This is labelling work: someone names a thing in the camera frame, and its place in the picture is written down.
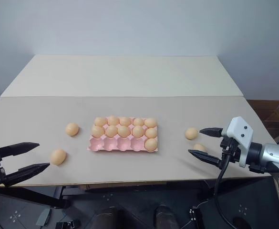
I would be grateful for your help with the grey flat plate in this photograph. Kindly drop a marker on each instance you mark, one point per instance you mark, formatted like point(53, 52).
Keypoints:
point(43, 216)

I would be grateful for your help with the brown cardboard box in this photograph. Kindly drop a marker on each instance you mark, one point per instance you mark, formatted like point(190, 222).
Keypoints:
point(272, 112)

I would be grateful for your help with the pink egg tray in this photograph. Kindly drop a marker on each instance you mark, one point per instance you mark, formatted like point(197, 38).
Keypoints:
point(110, 145)

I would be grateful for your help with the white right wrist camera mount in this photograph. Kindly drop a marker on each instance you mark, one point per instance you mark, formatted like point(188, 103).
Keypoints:
point(239, 127)

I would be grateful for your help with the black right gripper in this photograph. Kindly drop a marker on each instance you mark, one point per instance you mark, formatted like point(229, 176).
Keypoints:
point(230, 150)

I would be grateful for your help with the beige egg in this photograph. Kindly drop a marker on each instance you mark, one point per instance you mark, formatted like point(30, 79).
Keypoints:
point(111, 131)
point(150, 122)
point(151, 145)
point(138, 122)
point(112, 120)
point(191, 133)
point(125, 121)
point(58, 156)
point(137, 131)
point(200, 147)
point(98, 131)
point(72, 129)
point(151, 132)
point(100, 121)
point(123, 131)

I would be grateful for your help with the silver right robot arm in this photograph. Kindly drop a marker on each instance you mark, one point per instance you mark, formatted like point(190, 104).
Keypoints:
point(275, 153)

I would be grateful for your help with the black table frame beam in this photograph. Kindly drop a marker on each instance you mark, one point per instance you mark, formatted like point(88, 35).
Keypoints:
point(29, 194)

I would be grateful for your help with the black metal clip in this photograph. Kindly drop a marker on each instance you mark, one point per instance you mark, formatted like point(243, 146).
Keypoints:
point(67, 224)

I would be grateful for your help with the dark rounded shape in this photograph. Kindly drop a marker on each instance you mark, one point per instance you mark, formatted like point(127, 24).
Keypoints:
point(108, 218)
point(164, 217)

